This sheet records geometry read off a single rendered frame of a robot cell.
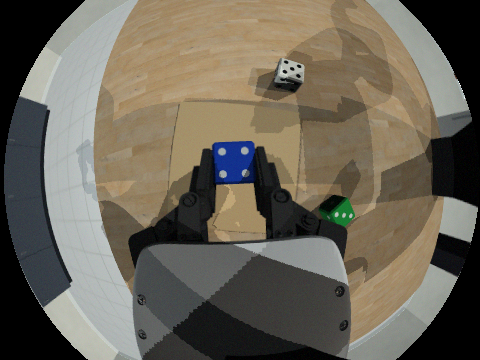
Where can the green die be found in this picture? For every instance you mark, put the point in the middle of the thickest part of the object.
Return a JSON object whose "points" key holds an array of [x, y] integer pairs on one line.
{"points": [[337, 210]]}

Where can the blue die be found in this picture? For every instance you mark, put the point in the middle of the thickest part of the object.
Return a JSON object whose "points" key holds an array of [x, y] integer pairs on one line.
{"points": [[233, 162]]}

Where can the tan square mat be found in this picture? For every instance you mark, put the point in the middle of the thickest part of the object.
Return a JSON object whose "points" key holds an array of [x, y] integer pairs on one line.
{"points": [[200, 124]]}

